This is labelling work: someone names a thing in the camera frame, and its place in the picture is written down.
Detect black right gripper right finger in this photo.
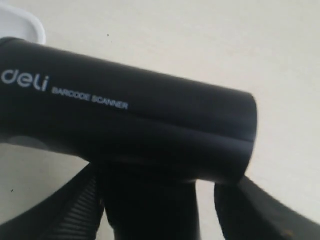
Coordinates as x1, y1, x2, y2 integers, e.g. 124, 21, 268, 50
213, 177, 320, 240

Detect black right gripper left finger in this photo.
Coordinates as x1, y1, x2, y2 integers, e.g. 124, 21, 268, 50
17, 163, 106, 240

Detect black handheld barcode scanner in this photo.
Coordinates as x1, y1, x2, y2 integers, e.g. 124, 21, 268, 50
0, 37, 258, 240

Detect white plastic tray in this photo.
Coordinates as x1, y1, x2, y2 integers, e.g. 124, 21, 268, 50
0, 0, 47, 45

